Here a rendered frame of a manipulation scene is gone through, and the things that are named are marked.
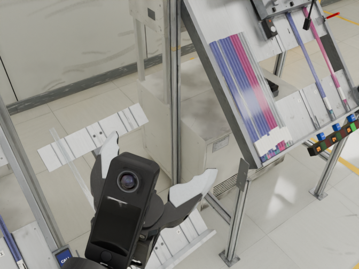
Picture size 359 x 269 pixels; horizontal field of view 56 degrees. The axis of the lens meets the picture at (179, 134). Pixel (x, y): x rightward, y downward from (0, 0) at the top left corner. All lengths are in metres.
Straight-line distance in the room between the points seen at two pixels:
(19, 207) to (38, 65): 1.63
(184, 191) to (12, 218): 1.08
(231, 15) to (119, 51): 1.77
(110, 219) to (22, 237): 0.75
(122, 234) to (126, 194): 0.04
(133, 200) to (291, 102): 1.24
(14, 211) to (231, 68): 1.00
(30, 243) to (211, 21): 1.00
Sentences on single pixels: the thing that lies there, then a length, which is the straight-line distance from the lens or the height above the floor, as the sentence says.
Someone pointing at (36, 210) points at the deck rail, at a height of 0.89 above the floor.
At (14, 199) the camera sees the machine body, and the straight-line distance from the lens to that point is 1.48.
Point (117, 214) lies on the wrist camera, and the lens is 0.34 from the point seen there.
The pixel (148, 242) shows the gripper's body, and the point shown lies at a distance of 0.38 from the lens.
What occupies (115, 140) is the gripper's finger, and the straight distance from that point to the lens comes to 0.45.
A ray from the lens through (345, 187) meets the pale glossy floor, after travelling 2.41.
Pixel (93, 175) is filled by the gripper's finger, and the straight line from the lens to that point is 0.41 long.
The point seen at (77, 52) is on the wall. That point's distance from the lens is 2.93.
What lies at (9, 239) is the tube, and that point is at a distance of 1.06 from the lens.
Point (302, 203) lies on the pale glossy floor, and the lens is 2.22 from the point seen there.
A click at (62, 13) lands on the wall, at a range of 2.78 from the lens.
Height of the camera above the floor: 1.68
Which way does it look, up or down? 42 degrees down
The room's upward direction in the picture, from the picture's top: straight up
